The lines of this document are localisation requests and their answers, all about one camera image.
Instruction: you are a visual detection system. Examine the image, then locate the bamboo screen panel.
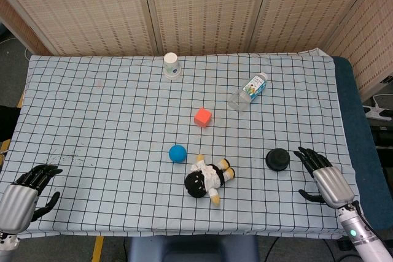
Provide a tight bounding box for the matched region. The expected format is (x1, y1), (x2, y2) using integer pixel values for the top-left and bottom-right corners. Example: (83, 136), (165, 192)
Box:
(0, 0), (154, 57)
(0, 0), (52, 56)
(141, 0), (273, 56)
(248, 0), (381, 56)
(324, 0), (393, 102)

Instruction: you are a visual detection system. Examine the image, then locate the clear plastic bottle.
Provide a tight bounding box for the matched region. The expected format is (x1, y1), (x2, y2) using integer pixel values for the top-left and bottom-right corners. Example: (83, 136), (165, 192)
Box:
(227, 71), (269, 112)

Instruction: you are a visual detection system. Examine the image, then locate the black round cup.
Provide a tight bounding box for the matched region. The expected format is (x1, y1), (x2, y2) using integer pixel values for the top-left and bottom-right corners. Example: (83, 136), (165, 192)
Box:
(265, 148), (290, 172)

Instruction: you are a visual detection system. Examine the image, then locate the blue ball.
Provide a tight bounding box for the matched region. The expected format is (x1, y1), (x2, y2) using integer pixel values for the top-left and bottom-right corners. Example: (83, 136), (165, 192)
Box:
(168, 144), (188, 164)

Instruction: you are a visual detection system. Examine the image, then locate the black-headed plush doll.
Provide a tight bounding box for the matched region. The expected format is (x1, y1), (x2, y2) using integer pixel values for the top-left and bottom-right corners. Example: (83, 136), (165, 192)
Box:
(184, 153), (236, 207)

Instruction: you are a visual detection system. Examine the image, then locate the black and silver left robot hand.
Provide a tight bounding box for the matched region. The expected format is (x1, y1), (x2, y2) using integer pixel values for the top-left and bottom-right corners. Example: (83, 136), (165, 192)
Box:
(0, 164), (64, 234)

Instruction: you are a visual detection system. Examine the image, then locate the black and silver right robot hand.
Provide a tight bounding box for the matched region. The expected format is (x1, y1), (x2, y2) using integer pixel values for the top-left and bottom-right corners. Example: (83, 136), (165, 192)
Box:
(293, 147), (357, 209)

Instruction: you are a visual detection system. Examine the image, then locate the black rounded object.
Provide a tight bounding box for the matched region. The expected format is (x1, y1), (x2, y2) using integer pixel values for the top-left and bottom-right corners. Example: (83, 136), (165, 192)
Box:
(0, 104), (21, 149)

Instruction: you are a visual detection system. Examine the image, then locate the dark blue table pad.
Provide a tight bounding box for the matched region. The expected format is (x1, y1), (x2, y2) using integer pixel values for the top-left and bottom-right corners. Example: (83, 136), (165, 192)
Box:
(330, 56), (393, 232)

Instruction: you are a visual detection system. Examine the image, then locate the checkered light blue tablecloth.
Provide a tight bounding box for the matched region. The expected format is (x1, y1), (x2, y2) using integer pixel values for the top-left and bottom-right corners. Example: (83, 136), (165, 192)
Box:
(0, 47), (360, 240)

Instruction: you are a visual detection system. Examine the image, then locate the white floral paper cup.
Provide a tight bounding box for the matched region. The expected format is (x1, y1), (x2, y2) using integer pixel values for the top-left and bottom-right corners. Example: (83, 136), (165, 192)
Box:
(163, 52), (182, 79)

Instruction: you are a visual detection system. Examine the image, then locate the black equipment box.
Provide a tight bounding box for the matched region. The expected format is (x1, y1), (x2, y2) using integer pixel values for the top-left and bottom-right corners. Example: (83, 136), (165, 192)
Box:
(370, 120), (393, 164)

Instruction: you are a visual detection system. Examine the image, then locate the orange cube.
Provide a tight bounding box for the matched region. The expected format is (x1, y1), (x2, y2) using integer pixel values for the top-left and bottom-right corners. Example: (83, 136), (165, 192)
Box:
(193, 107), (213, 128)

